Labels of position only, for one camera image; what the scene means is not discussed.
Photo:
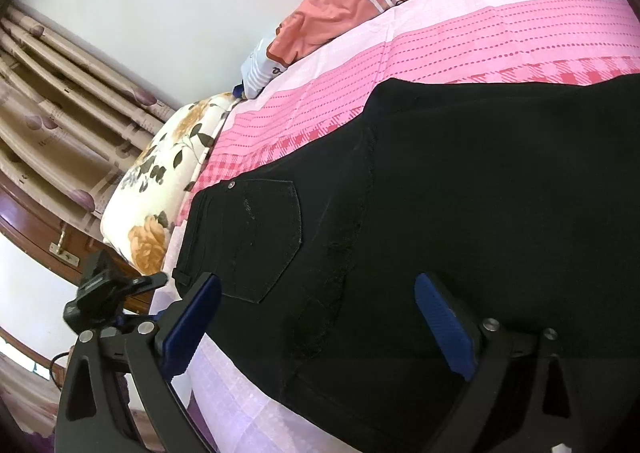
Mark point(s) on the pink checked bed sheet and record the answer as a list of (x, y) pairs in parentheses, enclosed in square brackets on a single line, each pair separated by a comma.
[(572, 42)]

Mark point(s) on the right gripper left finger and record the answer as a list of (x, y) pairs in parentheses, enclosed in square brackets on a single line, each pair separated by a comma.
[(94, 415)]

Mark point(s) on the black pants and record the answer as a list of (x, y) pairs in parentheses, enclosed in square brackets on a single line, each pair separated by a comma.
[(522, 199)]

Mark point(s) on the white floral pillow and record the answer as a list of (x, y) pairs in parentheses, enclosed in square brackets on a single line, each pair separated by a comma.
[(144, 208)]

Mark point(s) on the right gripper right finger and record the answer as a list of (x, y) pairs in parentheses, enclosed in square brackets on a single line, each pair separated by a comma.
[(518, 397)]

